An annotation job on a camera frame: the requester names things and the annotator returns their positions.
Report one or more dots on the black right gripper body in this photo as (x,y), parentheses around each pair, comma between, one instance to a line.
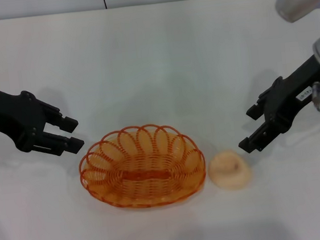
(291,91)

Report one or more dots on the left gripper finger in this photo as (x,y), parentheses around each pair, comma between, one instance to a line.
(62,146)
(63,123)

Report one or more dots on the beige bread roll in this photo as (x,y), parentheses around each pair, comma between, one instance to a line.
(228,173)

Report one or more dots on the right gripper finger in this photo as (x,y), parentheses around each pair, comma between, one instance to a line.
(258,141)
(257,111)

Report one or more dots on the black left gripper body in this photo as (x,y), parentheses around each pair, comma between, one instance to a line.
(4,113)

